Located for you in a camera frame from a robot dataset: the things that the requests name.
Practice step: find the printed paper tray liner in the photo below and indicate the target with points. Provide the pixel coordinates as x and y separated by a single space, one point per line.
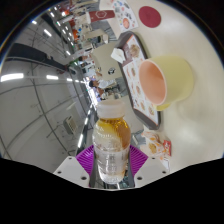
131 73

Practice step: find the yellow mug with pink inside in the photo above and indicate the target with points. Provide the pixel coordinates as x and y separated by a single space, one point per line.
176 80

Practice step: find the ceiling air conditioner unit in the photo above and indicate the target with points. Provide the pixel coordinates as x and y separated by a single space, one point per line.
70 125

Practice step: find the clear plastic tea bottle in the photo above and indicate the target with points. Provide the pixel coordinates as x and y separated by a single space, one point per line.
111 146

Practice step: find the group of ceiling lights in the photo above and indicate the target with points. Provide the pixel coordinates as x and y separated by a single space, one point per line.
12 77

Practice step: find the person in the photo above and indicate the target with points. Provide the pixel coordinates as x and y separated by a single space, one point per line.
100 83

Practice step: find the dark brown food tray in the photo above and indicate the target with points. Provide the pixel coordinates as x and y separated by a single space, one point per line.
154 124

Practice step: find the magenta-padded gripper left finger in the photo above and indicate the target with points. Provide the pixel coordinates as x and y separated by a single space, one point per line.
75 170

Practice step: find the paper food wrapper bag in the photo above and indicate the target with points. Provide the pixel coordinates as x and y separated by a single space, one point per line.
153 145

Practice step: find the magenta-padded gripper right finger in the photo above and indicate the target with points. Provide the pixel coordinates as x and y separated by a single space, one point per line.
148 170

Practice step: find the group of beige chairs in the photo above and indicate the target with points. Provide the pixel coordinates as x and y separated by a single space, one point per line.
100 50

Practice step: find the small red sauce packet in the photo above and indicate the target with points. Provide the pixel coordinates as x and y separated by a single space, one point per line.
167 148

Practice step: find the crumpled white napkin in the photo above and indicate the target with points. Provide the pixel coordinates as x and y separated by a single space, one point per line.
118 55

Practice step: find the flat round red coaster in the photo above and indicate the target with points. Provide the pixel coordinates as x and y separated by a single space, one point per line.
150 16

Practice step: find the colourful printed flyer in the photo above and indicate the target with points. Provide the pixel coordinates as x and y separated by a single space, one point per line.
125 15

